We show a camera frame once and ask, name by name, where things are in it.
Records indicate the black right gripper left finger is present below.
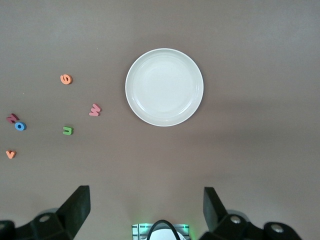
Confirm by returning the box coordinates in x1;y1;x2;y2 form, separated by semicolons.
0;185;91;240

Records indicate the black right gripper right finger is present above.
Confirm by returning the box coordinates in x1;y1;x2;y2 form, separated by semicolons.
199;186;303;240

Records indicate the pink foam letter w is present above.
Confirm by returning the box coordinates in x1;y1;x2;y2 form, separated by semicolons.
88;103;103;117

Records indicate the orange foam letter e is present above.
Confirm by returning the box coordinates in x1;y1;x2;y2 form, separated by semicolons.
60;74;73;86

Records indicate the brown table cover sheet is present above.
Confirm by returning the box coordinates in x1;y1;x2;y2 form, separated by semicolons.
0;0;320;240

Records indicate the dark red foam letter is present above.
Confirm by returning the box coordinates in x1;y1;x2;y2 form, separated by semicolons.
5;113;20;125

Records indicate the beige round plate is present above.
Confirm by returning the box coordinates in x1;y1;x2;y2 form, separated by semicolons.
124;47;205;128

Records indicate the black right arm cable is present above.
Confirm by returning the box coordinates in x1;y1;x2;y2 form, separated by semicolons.
148;219;180;240

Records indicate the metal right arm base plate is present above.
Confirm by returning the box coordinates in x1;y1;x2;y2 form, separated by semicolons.
131;223;190;240

